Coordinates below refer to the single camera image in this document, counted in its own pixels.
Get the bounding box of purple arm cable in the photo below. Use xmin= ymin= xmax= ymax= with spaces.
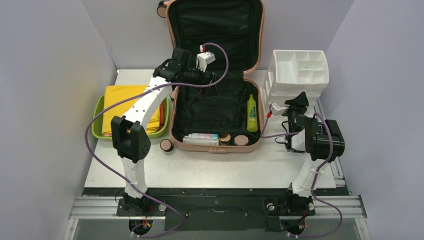
xmin=259 ymin=112 xmax=344 ymax=239
xmin=84 ymin=42 xmax=230 ymax=239

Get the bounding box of white toothpaste box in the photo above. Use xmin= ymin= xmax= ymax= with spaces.
xmin=182 ymin=133 xmax=220 ymax=146

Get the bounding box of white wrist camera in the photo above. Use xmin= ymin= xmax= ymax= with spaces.
xmin=196 ymin=51 xmax=216 ymax=73
xmin=266 ymin=101 xmax=289 ymax=118

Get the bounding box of pink hard-shell suitcase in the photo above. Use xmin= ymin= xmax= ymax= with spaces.
xmin=157 ymin=0 xmax=265 ymax=153

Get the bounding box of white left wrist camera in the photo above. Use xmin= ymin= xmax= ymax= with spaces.
xmin=196 ymin=51 xmax=216 ymax=73

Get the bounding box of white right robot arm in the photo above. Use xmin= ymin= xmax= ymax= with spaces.
xmin=282 ymin=91 xmax=346 ymax=215

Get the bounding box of green plastic tray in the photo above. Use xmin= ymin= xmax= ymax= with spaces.
xmin=91 ymin=95 xmax=171 ymax=141

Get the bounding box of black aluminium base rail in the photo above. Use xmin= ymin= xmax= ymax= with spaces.
xmin=63 ymin=188 xmax=371 ymax=240

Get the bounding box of yellow box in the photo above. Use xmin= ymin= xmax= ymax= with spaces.
xmin=101 ymin=85 xmax=160 ymax=137

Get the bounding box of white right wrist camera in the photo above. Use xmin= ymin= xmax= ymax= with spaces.
xmin=266 ymin=101 xmax=289 ymax=118

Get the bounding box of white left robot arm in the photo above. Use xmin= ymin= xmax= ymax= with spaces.
xmin=110 ymin=44 xmax=216 ymax=215

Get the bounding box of small green bottle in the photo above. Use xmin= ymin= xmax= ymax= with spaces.
xmin=246 ymin=94 xmax=258 ymax=133

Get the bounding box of red snack bag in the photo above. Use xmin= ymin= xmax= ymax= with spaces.
xmin=158 ymin=101 xmax=165 ymax=130

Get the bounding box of white plastic drawer organizer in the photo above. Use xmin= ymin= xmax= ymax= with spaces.
xmin=261 ymin=49 xmax=329 ymax=109

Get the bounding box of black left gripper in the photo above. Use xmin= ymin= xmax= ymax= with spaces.
xmin=181 ymin=62 xmax=218 ymax=98

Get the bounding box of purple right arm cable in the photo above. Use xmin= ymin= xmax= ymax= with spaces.
xmin=259 ymin=112 xmax=344 ymax=239

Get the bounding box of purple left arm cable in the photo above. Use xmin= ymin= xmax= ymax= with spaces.
xmin=84 ymin=42 xmax=230 ymax=239

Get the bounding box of octagonal pink jar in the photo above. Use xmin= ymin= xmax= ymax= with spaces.
xmin=234 ymin=135 xmax=249 ymax=146

